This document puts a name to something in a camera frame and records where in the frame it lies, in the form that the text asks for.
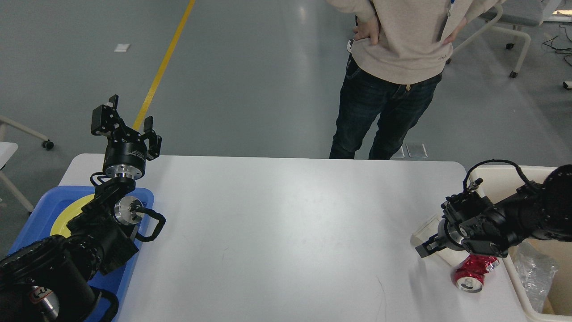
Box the white paper cup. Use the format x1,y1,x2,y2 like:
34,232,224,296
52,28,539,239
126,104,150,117
409,214,469,267

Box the silver foil bag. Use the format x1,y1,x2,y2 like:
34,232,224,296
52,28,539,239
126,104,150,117
512,241,559,313

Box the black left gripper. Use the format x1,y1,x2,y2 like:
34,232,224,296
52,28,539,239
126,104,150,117
91,94,163,181

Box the brown paper bag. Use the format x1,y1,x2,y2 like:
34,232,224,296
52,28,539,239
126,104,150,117
504,239,572,322

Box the black floor cables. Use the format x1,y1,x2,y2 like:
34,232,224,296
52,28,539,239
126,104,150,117
542,23,572,68

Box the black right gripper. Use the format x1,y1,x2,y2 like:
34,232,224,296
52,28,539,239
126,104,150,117
415,218,465,258

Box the beige plastic bin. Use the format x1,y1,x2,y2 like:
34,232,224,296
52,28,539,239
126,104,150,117
469,165,572,322

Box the crushed red soda can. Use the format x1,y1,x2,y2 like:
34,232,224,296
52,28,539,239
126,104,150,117
451,254,499,293

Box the metal floor outlet plate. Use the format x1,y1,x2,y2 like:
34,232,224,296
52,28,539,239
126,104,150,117
391,145,406,159

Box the person in beige sweater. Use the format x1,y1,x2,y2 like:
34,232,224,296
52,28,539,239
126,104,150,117
328,0,496,160

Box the yellow plastic plate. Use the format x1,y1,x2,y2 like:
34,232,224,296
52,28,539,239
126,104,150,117
49,194,95,238

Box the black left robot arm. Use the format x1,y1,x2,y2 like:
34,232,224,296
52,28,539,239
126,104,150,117
0,94,166,322

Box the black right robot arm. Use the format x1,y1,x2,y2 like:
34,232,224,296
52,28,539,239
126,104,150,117
415,165,572,258

